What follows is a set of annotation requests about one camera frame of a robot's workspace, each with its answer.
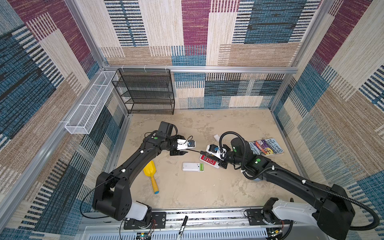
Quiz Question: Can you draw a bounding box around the black yellow screwdriver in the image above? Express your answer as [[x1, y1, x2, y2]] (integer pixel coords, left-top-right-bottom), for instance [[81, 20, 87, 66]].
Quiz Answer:
[[187, 149, 211, 157]]

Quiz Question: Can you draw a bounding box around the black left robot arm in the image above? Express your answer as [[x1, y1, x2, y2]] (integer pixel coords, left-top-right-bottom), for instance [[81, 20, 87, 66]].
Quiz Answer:
[[92, 122, 180, 223]]

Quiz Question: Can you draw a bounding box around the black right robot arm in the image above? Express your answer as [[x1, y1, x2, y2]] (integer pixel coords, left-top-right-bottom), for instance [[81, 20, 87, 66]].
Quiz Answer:
[[200, 131, 380, 240]]

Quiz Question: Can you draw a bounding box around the red white remote control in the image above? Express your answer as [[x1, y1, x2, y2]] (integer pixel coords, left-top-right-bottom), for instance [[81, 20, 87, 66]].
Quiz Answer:
[[200, 155, 220, 169]]

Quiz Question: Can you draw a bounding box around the yellow toy shovel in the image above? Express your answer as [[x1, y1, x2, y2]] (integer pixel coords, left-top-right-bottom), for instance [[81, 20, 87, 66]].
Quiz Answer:
[[143, 161, 159, 194]]

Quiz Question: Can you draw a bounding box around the colourful magazine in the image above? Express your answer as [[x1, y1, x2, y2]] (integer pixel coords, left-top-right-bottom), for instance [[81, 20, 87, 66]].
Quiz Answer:
[[249, 139, 284, 156]]

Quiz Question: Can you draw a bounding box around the black marker pen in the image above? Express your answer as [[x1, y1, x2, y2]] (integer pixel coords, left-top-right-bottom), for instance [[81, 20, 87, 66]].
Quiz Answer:
[[177, 216, 189, 240]]

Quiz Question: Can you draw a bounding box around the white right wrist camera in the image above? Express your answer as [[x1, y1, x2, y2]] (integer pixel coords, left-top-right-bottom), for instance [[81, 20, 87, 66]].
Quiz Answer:
[[206, 145, 227, 162]]

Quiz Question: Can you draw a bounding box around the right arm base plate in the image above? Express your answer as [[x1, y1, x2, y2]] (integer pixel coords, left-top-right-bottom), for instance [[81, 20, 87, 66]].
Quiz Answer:
[[243, 209, 291, 226]]

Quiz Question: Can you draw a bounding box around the black wire shelf rack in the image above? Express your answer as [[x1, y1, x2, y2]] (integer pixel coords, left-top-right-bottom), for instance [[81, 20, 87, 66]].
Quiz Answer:
[[112, 69, 176, 115]]

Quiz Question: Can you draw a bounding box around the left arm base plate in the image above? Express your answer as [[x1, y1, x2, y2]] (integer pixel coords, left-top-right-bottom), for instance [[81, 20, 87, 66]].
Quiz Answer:
[[123, 212, 167, 230]]

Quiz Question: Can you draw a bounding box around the white mesh wall basket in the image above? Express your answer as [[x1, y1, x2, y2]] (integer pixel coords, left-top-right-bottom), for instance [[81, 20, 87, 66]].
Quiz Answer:
[[65, 71, 116, 135]]

